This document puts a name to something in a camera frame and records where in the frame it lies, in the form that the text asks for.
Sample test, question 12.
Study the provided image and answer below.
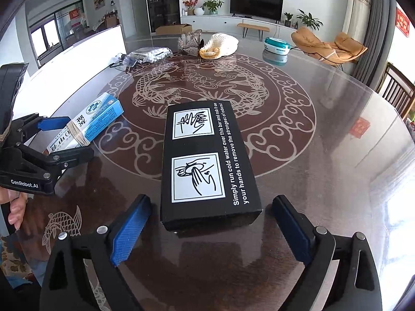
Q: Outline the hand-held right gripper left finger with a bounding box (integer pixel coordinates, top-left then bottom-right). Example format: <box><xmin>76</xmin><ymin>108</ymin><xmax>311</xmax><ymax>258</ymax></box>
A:
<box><xmin>39</xmin><ymin>194</ymin><xmax>153</xmax><ymax>311</ymax></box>

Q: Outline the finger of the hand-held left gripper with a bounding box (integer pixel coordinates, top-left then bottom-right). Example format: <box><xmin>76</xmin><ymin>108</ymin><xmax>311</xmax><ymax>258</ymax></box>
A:
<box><xmin>13</xmin><ymin>145</ymin><xmax>95</xmax><ymax>179</ymax></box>
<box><xmin>18</xmin><ymin>114</ymin><xmax>70</xmax><ymax>140</ymax></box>

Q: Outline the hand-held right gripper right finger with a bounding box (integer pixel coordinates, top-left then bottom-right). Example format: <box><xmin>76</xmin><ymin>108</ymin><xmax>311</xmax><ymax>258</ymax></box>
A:
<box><xmin>272</xmin><ymin>195</ymin><xmax>383</xmax><ymax>311</ymax></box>

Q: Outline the blue and white carton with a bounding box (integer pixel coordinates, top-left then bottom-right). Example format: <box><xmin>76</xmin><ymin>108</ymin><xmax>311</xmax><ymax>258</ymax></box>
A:
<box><xmin>46</xmin><ymin>92</ymin><xmax>125</xmax><ymax>156</ymax></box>

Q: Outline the black box with white pictures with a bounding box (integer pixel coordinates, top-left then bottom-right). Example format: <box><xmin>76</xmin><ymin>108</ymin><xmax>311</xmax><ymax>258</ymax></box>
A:
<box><xmin>160</xmin><ymin>100</ymin><xmax>263</xmax><ymax>233</ymax></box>

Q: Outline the teal and white round container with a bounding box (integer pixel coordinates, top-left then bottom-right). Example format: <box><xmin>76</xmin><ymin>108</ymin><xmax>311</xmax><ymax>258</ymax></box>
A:
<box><xmin>264</xmin><ymin>37</ymin><xmax>291</xmax><ymax>54</ymax></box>

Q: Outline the person's left hand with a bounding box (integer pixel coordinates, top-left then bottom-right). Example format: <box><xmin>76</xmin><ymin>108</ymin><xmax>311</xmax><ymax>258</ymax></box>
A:
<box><xmin>0</xmin><ymin>188</ymin><xmax>29</xmax><ymax>231</ymax></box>

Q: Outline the tan rubber band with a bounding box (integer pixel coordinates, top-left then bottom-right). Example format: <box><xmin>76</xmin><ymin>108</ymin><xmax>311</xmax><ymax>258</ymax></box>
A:
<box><xmin>66</xmin><ymin>121</ymin><xmax>90</xmax><ymax>146</ymax></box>

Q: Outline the patterned cloth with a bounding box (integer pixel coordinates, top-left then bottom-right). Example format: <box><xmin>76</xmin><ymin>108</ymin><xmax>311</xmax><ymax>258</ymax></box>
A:
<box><xmin>0</xmin><ymin>233</ymin><xmax>44</xmax><ymax>287</ymax></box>

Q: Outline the clear pouch with dark item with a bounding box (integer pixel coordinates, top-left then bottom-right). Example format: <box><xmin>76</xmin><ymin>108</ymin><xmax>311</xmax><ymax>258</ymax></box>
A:
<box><xmin>109</xmin><ymin>53</ymin><xmax>145</xmax><ymax>72</ymax></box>

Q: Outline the clear bag of cotton swabs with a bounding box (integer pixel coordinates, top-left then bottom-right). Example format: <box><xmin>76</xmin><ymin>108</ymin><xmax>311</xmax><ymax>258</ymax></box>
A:
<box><xmin>130</xmin><ymin>47</ymin><xmax>173</xmax><ymax>64</ymax></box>

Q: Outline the brown cardboard box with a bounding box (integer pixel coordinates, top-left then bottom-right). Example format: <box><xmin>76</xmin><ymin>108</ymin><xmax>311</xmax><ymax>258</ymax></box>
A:
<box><xmin>156</xmin><ymin>23</ymin><xmax>192</xmax><ymax>36</ymax></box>

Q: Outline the dark glass display cabinet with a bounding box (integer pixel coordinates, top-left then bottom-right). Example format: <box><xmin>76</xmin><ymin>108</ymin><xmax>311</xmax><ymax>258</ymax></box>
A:
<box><xmin>145</xmin><ymin>0</ymin><xmax>181</xmax><ymax>33</ymax></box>

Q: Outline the dark wooden slatted chair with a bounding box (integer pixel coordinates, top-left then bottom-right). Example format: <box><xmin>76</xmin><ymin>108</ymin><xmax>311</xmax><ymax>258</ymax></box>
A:
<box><xmin>376</xmin><ymin>62</ymin><xmax>415</xmax><ymax>119</ymax></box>

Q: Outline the red flower arrangement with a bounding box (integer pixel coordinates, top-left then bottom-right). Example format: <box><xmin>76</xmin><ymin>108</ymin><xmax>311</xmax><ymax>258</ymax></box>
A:
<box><xmin>182</xmin><ymin>0</ymin><xmax>200</xmax><ymax>16</ymax></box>

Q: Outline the cream knit cloth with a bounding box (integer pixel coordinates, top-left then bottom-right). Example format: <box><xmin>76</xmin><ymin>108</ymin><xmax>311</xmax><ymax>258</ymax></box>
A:
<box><xmin>199</xmin><ymin>33</ymin><xmax>239</xmax><ymax>60</ymax></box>

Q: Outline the orange lounge chair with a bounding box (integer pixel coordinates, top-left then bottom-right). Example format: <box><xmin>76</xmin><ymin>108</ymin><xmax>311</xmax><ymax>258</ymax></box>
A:
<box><xmin>291</xmin><ymin>27</ymin><xmax>368</xmax><ymax>68</ymax></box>

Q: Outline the white low television cabinet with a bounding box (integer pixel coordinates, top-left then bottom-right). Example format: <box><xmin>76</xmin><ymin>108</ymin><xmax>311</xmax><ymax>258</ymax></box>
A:
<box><xmin>181</xmin><ymin>15</ymin><xmax>307</xmax><ymax>39</ymax></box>

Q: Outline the green bushy potted plant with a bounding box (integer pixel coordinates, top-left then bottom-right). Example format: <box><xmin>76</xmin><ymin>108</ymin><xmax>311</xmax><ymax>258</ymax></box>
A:
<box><xmin>202</xmin><ymin>0</ymin><xmax>224</xmax><ymax>15</ymax></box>

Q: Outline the wooden bench with metal legs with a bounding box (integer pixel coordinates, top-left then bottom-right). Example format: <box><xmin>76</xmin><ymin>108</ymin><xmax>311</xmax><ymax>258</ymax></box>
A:
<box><xmin>237</xmin><ymin>23</ymin><xmax>270</xmax><ymax>39</ymax></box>

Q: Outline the broad leaf potted plant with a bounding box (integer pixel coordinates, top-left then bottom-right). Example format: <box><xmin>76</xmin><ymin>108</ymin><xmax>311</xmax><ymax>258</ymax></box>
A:
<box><xmin>296</xmin><ymin>9</ymin><xmax>324</xmax><ymax>30</ymax></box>

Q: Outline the grey curtain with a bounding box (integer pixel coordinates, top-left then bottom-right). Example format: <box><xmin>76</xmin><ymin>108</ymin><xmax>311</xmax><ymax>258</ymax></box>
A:
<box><xmin>352</xmin><ymin>0</ymin><xmax>398</xmax><ymax>81</ymax></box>

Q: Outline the black flat television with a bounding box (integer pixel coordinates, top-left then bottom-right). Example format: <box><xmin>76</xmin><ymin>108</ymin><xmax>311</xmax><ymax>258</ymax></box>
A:
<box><xmin>230</xmin><ymin>0</ymin><xmax>284</xmax><ymax>20</ymax></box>

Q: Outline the cloth covered standing air conditioner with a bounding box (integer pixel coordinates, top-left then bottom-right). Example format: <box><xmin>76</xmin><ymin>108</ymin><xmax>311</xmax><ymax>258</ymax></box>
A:
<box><xmin>342</xmin><ymin>0</ymin><xmax>371</xmax><ymax>34</ymax></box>

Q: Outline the red wall hanging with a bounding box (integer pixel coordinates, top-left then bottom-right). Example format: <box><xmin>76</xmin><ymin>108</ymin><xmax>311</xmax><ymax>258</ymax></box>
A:
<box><xmin>396</xmin><ymin>7</ymin><xmax>411</xmax><ymax>38</ymax></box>

